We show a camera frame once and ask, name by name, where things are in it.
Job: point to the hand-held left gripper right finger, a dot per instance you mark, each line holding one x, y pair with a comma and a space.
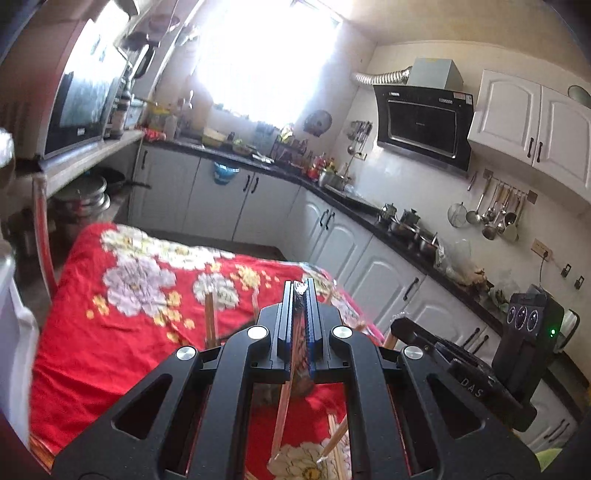
315, 341

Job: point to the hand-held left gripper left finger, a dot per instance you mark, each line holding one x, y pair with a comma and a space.
290, 350

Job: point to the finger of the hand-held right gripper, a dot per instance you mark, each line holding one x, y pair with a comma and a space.
415, 332

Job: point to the bare wooden chopsticks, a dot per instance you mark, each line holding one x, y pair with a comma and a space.
389, 340

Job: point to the plastic-wrapped wooden chopsticks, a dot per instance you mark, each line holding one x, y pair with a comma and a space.
211, 318
334, 438
301, 290

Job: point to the row of hanging kitchen utensils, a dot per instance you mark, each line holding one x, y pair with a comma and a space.
496, 212

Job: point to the clear plastic bag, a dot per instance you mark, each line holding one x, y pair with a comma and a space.
461, 263

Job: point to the black countertop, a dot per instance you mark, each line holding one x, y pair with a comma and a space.
286, 173

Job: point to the red floral blanket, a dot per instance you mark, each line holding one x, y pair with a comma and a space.
115, 346

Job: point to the blue hanging bag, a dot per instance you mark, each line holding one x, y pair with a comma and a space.
226, 171

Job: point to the small hanging utensil rack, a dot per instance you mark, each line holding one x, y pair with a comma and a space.
360, 134

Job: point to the black range hood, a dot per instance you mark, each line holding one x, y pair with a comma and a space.
420, 124

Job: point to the black frying pan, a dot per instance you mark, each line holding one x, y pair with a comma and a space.
115, 180

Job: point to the steel pot with lid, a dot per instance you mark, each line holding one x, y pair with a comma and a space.
83, 203

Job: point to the white plastic chair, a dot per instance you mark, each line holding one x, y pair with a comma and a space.
18, 346

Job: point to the beige shelf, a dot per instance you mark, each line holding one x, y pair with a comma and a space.
92, 157

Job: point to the bright window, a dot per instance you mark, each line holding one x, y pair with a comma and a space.
268, 60

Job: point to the dark sauce bottle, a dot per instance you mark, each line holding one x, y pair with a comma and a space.
118, 120

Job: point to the silver microwave oven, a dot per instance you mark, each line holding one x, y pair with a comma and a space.
83, 106

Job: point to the beige wall socket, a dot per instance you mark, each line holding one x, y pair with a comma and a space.
541, 249

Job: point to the round wall plate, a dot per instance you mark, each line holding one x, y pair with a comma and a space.
318, 123

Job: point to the white wall cabinets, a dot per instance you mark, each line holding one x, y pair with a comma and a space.
508, 115

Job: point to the corrugated metal duct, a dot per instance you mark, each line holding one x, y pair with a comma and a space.
381, 76

